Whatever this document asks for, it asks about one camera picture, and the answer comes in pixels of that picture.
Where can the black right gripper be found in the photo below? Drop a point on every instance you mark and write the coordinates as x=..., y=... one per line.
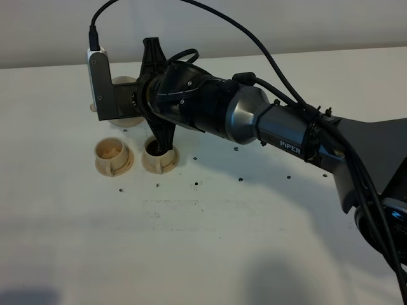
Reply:
x=181, y=94

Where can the beige teapot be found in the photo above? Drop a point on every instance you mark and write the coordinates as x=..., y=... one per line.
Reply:
x=125, y=122

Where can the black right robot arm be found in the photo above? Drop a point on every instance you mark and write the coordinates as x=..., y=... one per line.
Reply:
x=367, y=160

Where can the right beige teacup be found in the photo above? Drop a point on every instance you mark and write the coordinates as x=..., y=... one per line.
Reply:
x=158, y=162

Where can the beige teacup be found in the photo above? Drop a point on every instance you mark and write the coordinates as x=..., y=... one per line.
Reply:
x=158, y=162
x=113, y=157

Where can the left beige teacup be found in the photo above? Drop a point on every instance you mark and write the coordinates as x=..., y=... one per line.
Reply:
x=113, y=157

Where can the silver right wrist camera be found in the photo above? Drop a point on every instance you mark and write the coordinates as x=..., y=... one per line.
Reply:
x=99, y=69

